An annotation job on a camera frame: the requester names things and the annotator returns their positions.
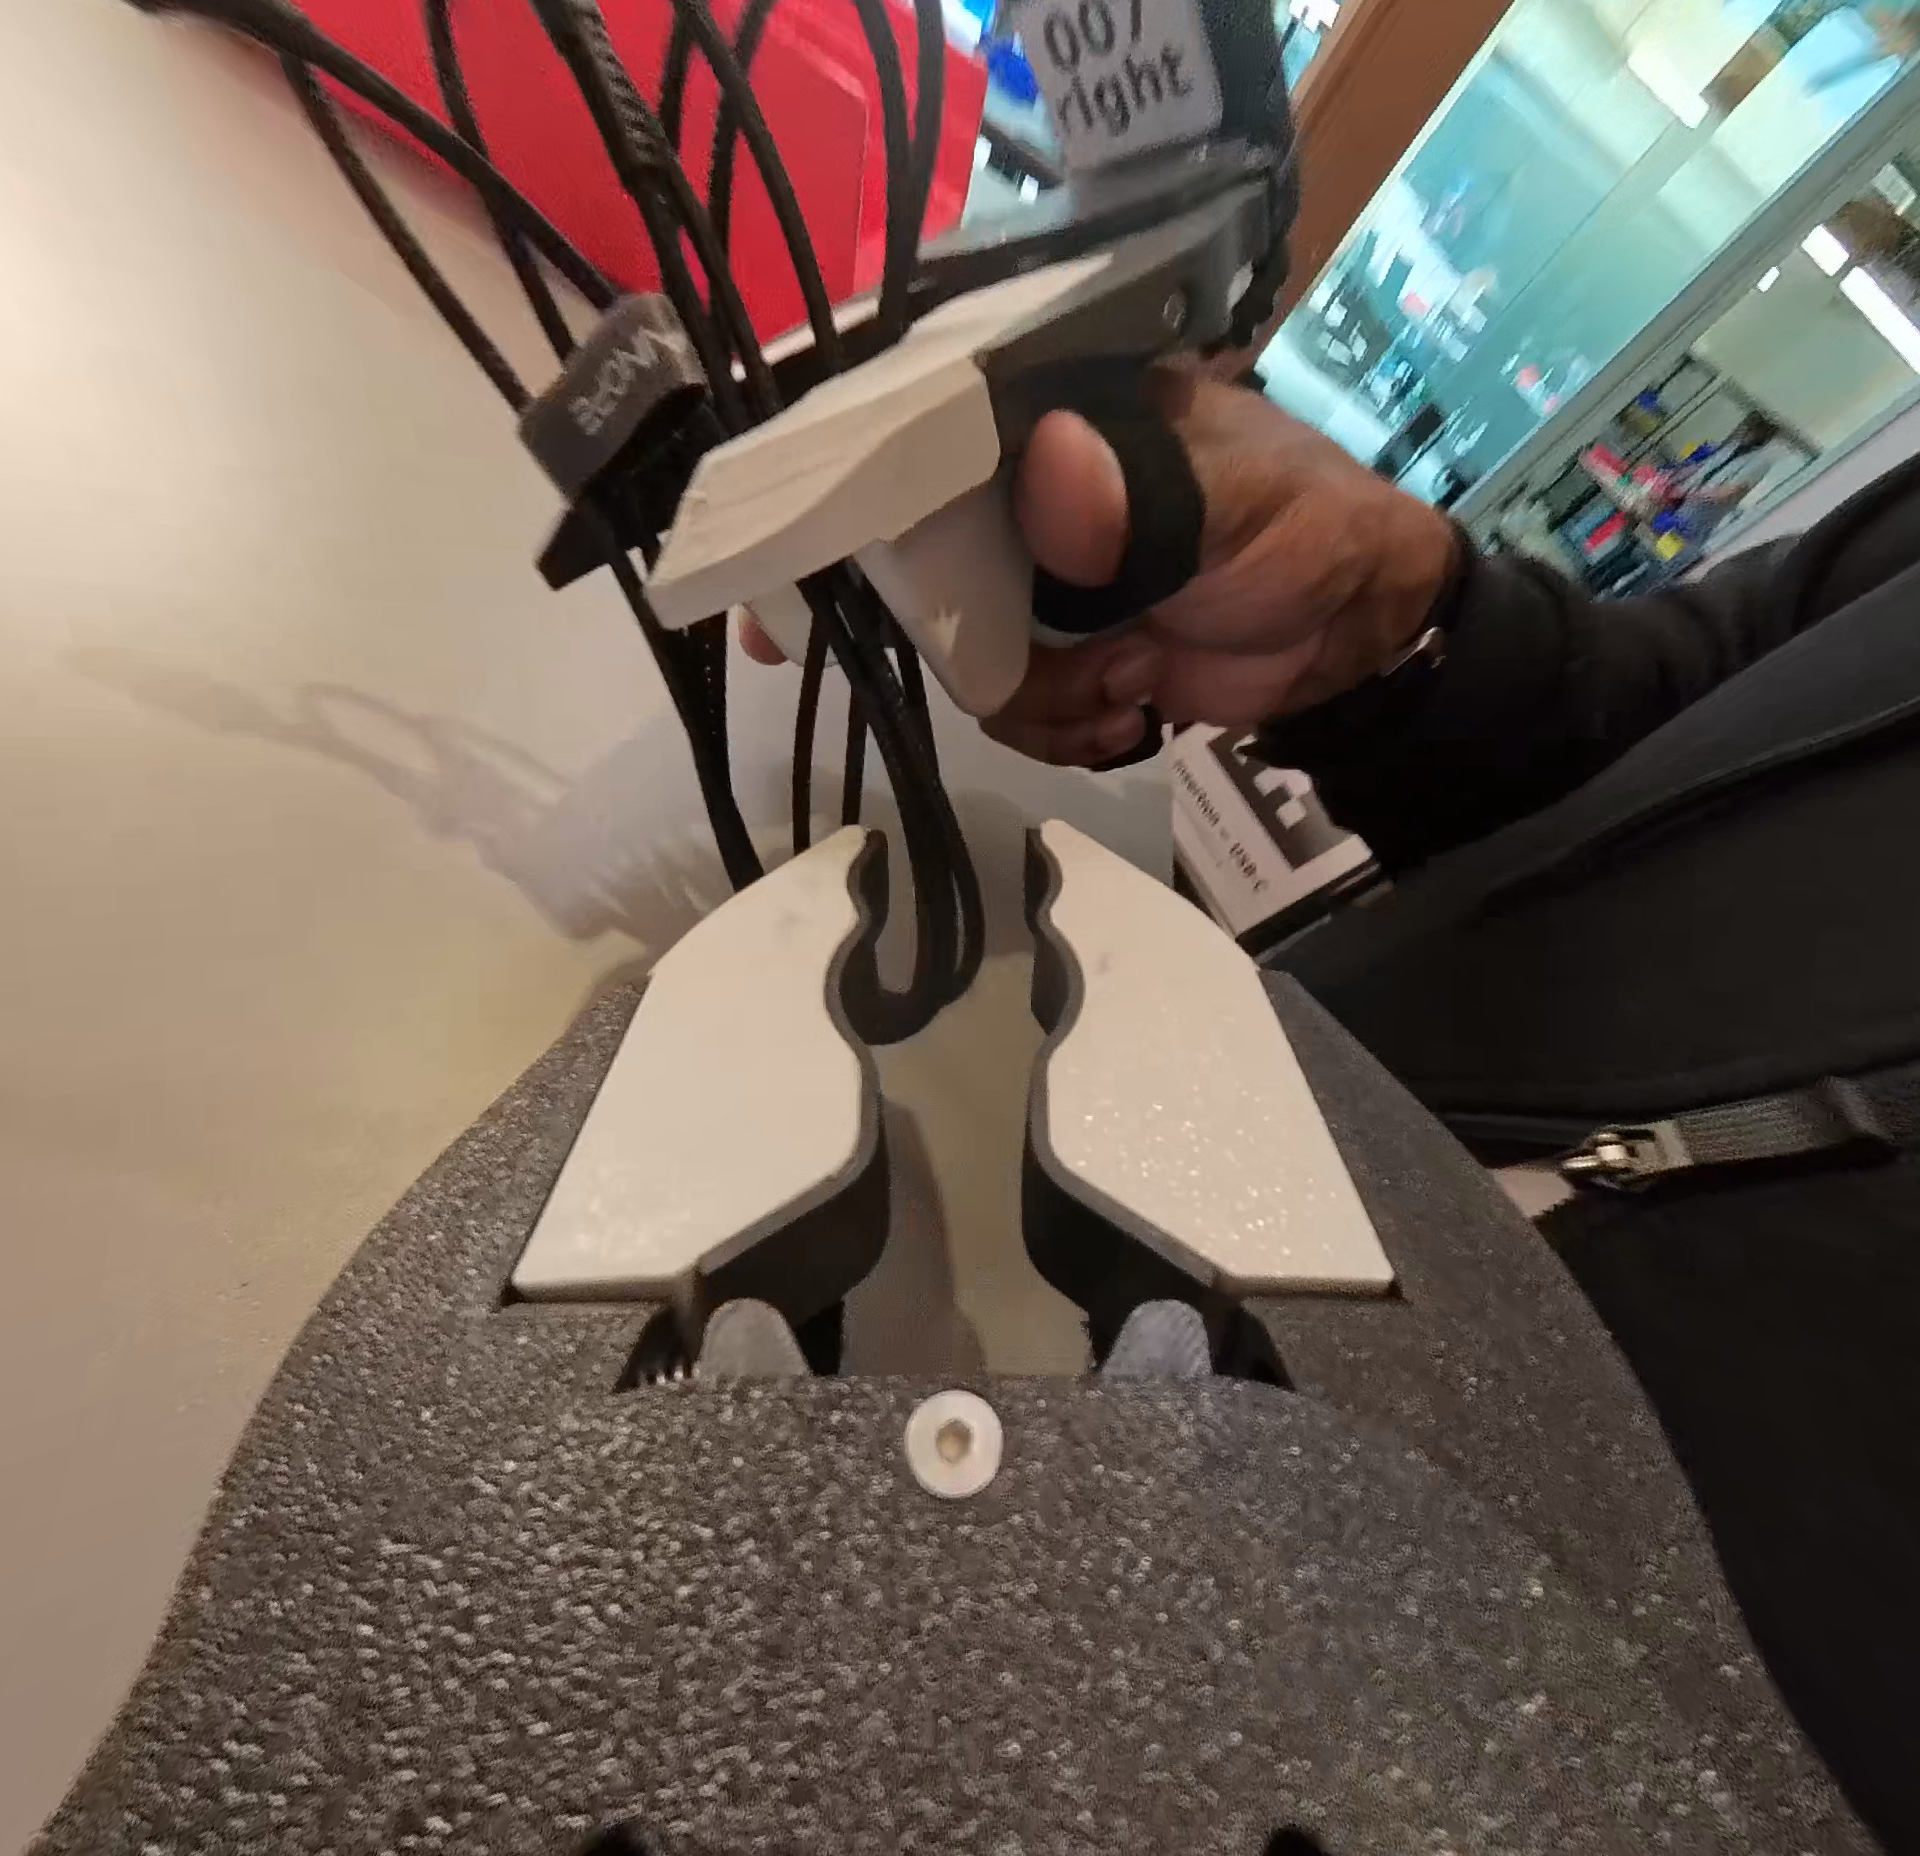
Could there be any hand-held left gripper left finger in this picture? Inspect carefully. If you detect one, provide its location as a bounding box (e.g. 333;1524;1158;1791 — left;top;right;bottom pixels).
506;820;897;1314

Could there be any wooden door frame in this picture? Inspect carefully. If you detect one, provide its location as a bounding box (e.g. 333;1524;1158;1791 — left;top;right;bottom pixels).
1287;0;1563;329

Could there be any white printed marker card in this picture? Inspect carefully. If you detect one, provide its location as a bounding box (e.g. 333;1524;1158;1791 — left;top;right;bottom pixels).
1167;728;1384;945

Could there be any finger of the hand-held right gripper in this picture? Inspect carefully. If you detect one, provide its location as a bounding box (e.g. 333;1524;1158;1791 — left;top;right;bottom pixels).
644;333;1004;631
748;253;1122;390

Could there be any black velcro cable strap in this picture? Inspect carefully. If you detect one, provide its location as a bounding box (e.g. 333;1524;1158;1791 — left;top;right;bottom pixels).
517;291;708;594

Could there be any black usb-c cable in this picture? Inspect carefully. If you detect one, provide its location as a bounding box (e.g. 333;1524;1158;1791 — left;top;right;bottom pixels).
44;0;994;1050

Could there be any shelf with colourful items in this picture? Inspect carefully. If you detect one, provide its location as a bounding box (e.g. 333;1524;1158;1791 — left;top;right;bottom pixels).
1550;381;1807;597

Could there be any person's right forearm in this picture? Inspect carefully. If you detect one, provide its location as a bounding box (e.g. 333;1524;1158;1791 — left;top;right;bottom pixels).
1274;450;1920;870

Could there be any person's right hand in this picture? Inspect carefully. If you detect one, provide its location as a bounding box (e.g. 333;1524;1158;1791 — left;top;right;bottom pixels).
986;361;1466;774

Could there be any red plastic bin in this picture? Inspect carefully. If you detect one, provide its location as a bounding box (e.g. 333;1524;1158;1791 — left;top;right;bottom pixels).
195;0;994;376

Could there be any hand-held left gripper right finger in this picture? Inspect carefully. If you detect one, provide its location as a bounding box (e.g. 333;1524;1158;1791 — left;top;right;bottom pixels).
1023;817;1399;1321

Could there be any metal strap clip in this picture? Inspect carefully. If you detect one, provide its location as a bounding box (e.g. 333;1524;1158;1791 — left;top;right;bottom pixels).
1558;1117;1668;1192

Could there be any black bag strap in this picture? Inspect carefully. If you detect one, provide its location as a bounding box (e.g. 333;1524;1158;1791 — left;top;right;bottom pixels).
1438;1064;1920;1214

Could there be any person's black jacket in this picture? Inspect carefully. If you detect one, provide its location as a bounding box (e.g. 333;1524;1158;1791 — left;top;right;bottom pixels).
1266;597;1920;1856

